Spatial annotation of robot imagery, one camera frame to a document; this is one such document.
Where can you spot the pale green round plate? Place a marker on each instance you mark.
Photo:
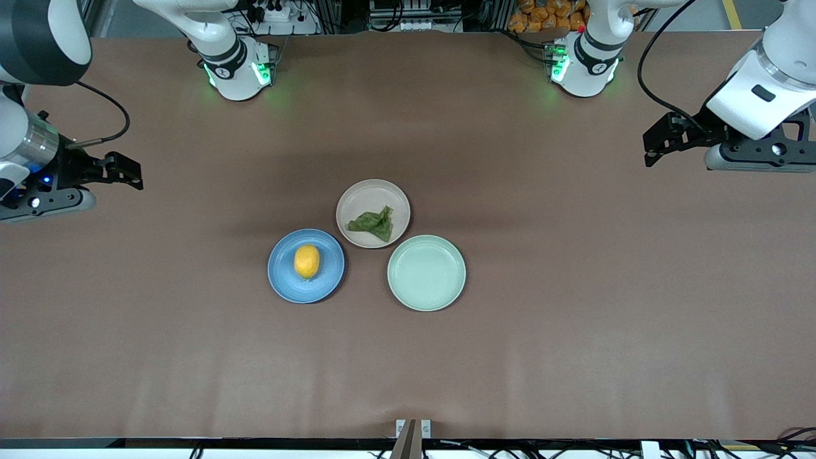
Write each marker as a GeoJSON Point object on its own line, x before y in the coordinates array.
{"type": "Point", "coordinates": [426, 273]}

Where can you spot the black electronics rack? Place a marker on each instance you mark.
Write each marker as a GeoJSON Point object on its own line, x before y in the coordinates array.
{"type": "Point", "coordinates": [414, 13]}

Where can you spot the brown table covering sheet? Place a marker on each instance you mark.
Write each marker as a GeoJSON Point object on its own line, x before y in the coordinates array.
{"type": "Point", "coordinates": [127, 357]}

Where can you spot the small metal mounting bracket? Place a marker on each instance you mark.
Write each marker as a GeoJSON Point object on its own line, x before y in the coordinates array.
{"type": "Point", "coordinates": [426, 428]}

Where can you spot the pile of orange objects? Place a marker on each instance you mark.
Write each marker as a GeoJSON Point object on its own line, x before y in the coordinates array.
{"type": "Point", "coordinates": [542, 16]}

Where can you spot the yellow lemon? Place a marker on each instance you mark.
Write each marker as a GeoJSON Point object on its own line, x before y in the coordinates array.
{"type": "Point", "coordinates": [306, 261]}

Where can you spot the aluminium frame post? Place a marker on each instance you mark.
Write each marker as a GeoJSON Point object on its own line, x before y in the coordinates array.
{"type": "Point", "coordinates": [94, 19]}

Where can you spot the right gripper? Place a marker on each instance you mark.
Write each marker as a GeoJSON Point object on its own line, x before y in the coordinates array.
{"type": "Point", "coordinates": [71, 169]}

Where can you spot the black table edge strip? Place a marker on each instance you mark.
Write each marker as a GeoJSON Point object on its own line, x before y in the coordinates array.
{"type": "Point", "coordinates": [191, 443]}

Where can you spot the small white box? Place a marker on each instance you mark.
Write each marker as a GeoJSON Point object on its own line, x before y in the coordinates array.
{"type": "Point", "coordinates": [650, 450]}

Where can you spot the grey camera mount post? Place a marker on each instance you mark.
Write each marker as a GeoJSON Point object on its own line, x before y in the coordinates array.
{"type": "Point", "coordinates": [408, 447]}

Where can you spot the blue round plate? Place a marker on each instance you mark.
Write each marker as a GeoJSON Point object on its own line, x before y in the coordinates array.
{"type": "Point", "coordinates": [284, 280]}

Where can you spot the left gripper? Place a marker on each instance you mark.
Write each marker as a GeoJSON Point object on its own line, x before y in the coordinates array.
{"type": "Point", "coordinates": [696, 133]}

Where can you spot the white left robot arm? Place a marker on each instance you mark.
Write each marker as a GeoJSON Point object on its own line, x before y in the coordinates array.
{"type": "Point", "coordinates": [593, 64]}

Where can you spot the white power strip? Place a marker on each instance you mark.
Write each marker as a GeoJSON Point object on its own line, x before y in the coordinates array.
{"type": "Point", "coordinates": [277, 14]}

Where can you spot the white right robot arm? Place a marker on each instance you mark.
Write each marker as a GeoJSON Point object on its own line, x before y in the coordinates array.
{"type": "Point", "coordinates": [236, 70]}

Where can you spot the green lettuce leaf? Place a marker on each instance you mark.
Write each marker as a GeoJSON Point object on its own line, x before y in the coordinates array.
{"type": "Point", "coordinates": [373, 223]}

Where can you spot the beige round plate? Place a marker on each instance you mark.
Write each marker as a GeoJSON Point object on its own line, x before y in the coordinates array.
{"type": "Point", "coordinates": [373, 191]}

